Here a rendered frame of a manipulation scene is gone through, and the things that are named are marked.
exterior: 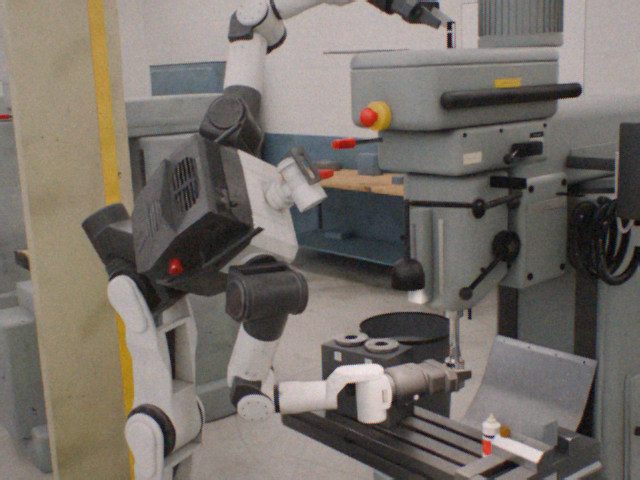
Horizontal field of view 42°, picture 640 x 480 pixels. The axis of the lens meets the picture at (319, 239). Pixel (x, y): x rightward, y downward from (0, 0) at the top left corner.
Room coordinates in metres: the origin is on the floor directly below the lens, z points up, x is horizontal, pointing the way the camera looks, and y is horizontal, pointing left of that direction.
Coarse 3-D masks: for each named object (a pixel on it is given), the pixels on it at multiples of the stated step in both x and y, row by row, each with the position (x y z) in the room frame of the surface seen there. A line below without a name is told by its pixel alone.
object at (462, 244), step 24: (408, 192) 1.85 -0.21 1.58; (432, 192) 1.79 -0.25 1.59; (456, 192) 1.75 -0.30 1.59; (480, 192) 1.78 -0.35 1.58; (504, 192) 1.83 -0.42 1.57; (432, 216) 1.79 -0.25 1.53; (456, 216) 1.75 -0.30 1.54; (480, 216) 1.77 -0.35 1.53; (504, 216) 1.83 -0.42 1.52; (432, 240) 1.79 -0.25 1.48; (456, 240) 1.75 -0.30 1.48; (480, 240) 1.78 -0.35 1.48; (432, 264) 1.79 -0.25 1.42; (456, 264) 1.75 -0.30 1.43; (480, 264) 1.78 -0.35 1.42; (504, 264) 1.83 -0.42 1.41; (432, 288) 1.79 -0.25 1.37; (456, 288) 1.76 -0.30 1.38; (480, 288) 1.79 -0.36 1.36
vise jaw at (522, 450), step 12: (516, 432) 1.69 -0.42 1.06; (492, 444) 1.67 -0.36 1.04; (504, 444) 1.65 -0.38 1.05; (516, 444) 1.64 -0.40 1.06; (528, 444) 1.63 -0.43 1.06; (540, 444) 1.63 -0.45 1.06; (504, 456) 1.65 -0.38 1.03; (516, 456) 1.62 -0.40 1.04; (528, 456) 1.60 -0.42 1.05; (540, 456) 1.59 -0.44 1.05; (552, 456) 1.61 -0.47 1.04; (528, 468) 1.59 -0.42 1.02; (540, 468) 1.58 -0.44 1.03
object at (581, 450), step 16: (560, 432) 1.68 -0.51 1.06; (576, 432) 1.77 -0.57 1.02; (560, 448) 1.66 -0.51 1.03; (576, 448) 1.66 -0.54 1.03; (592, 448) 1.70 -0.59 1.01; (480, 464) 1.63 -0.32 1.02; (496, 464) 1.62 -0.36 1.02; (512, 464) 1.65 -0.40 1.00; (560, 464) 1.63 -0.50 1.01; (576, 464) 1.66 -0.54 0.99; (592, 464) 1.70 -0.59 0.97
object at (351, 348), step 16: (336, 336) 2.14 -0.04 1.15; (352, 336) 2.14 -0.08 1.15; (336, 352) 2.08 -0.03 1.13; (352, 352) 2.05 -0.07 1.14; (368, 352) 2.03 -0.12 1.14; (384, 352) 2.01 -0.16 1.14; (400, 352) 2.02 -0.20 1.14; (336, 368) 2.08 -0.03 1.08; (384, 368) 1.98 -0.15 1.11; (352, 400) 2.05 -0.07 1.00; (352, 416) 2.05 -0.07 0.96; (400, 416) 2.01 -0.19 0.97
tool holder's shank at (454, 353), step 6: (450, 324) 1.86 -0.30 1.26; (456, 324) 1.85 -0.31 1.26; (450, 330) 1.86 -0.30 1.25; (456, 330) 1.85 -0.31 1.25; (450, 336) 1.86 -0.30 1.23; (456, 336) 1.85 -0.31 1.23; (450, 342) 1.86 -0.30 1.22; (456, 342) 1.85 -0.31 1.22; (450, 348) 1.86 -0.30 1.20; (456, 348) 1.85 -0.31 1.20; (450, 354) 1.85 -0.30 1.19; (456, 354) 1.85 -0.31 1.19; (456, 360) 1.85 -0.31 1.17
